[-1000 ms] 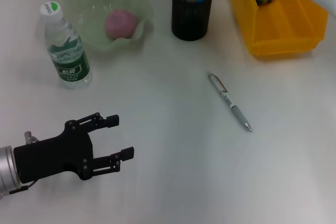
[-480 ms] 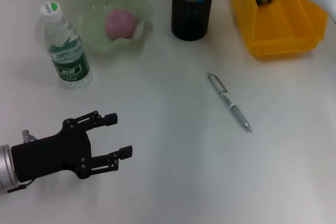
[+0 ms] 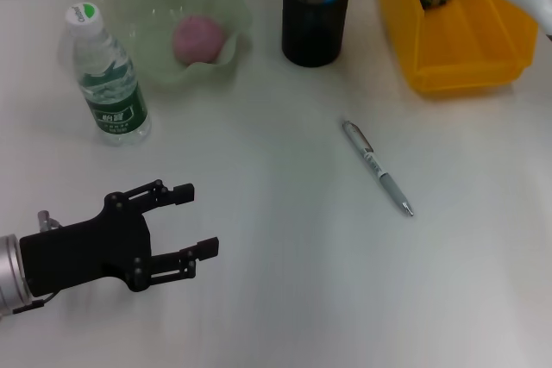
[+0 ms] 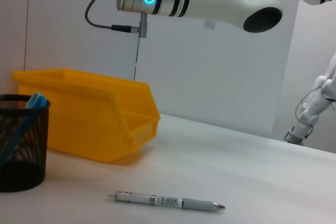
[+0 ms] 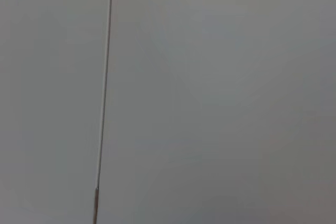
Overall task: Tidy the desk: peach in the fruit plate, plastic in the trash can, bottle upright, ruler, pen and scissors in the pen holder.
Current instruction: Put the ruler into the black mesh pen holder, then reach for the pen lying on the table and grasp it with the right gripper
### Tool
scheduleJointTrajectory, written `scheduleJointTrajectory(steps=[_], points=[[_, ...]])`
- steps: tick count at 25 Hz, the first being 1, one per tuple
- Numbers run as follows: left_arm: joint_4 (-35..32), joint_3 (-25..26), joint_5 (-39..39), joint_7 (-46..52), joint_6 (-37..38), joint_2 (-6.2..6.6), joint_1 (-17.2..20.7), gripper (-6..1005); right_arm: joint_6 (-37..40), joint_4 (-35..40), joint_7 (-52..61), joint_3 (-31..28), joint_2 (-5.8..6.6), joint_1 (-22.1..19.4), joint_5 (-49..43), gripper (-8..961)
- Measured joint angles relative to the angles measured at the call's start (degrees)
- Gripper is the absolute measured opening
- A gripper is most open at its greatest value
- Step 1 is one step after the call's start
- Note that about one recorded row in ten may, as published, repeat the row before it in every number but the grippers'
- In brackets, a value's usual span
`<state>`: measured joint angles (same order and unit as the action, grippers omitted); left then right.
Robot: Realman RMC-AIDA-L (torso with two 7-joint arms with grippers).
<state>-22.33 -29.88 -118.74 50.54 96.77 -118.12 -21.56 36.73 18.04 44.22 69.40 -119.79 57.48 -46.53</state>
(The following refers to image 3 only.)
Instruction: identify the silver pen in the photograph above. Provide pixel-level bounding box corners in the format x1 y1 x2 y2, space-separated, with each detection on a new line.
342 119 415 217

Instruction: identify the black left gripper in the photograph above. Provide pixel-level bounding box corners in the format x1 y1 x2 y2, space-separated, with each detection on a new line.
19 178 220 299

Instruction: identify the yellow plastic bin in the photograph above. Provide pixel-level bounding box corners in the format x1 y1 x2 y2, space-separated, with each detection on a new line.
378 0 540 94

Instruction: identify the pink peach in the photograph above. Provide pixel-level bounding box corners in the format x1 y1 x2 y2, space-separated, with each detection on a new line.
172 15 226 65

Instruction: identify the clear bottle with green label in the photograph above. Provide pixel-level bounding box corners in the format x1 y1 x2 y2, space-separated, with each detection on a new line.
59 0 153 148

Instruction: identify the translucent green fruit bowl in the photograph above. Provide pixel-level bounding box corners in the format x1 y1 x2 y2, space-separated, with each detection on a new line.
88 0 254 93

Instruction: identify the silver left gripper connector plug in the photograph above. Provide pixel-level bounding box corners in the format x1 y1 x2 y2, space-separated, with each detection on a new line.
36 210 60 232

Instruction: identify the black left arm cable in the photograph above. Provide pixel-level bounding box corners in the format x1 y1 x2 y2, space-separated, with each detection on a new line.
11 291 60 315

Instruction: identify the black mesh pen holder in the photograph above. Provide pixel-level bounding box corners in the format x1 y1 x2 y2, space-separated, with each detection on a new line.
281 0 353 69

